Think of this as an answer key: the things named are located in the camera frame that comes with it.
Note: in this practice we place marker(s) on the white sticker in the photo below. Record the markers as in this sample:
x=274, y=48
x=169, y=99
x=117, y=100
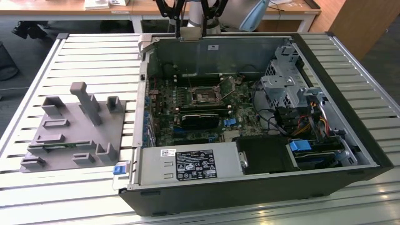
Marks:
x=213, y=47

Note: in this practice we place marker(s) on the silver square CPU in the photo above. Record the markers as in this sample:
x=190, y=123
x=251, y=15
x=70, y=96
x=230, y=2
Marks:
x=191, y=34

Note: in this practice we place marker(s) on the blue disk carrier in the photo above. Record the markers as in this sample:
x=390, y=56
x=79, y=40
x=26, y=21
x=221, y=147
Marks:
x=301, y=146

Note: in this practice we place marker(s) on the white box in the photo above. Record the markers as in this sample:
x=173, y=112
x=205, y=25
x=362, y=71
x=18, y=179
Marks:
x=97, y=4

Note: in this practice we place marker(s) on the green motherboard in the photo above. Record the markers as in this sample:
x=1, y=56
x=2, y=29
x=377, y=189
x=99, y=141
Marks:
x=247, y=114

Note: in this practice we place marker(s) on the black chair base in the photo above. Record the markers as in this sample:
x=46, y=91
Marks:
x=31, y=29

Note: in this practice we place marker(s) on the CPU socket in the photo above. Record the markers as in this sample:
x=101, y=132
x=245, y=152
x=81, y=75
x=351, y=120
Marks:
x=205, y=96

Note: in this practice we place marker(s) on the green RAM stick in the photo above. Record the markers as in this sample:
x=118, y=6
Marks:
x=69, y=145

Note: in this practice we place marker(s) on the silver disk bay cage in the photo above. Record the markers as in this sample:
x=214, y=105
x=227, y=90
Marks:
x=275, y=93

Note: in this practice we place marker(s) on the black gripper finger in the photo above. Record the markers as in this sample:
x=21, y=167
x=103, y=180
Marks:
x=178, y=28
x=205, y=28

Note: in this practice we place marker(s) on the small white device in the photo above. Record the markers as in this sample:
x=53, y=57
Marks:
x=117, y=2

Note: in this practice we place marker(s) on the blue case latch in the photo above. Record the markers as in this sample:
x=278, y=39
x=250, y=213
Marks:
x=119, y=170

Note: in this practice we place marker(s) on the black PC case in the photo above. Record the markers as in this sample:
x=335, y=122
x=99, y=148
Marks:
x=219, y=199

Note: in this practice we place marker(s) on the wooden cabinet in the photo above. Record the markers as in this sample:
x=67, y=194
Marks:
x=369, y=23

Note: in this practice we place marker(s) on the blue board connector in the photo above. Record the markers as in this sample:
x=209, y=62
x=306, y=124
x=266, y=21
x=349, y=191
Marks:
x=230, y=122

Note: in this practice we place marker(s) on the grey parts rack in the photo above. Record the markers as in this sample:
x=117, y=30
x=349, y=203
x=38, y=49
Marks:
x=73, y=131

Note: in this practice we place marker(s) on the black plastic shroud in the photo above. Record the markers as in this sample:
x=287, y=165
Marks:
x=266, y=154

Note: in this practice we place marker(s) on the thin metal locking lever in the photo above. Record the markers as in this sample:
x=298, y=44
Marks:
x=227, y=95

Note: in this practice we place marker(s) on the black RAM slot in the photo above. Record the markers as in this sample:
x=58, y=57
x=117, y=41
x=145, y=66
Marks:
x=197, y=78
x=203, y=112
x=197, y=83
x=203, y=108

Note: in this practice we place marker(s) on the silver power supply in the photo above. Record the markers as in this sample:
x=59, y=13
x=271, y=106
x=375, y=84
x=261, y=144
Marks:
x=157, y=168

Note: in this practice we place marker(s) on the small silver heatsink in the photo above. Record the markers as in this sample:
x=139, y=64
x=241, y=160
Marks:
x=231, y=136

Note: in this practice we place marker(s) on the black graphics card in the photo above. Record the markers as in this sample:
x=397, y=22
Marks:
x=201, y=122

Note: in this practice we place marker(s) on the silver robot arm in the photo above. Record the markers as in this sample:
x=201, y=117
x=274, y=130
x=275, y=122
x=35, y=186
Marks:
x=257, y=14

